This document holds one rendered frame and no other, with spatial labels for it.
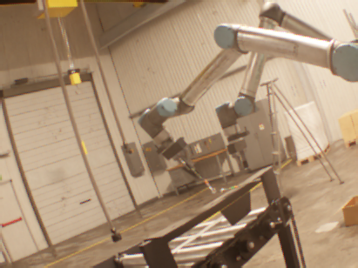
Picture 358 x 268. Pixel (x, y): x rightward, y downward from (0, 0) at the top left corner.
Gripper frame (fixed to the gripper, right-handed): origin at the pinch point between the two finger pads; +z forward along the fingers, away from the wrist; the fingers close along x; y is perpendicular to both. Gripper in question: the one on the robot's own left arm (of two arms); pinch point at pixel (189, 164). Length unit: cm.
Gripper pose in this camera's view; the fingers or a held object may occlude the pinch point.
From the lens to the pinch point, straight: 230.9
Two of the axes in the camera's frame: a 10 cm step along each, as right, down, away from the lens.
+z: 6.8, 7.2, 0.9
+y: 4.1, -4.9, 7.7
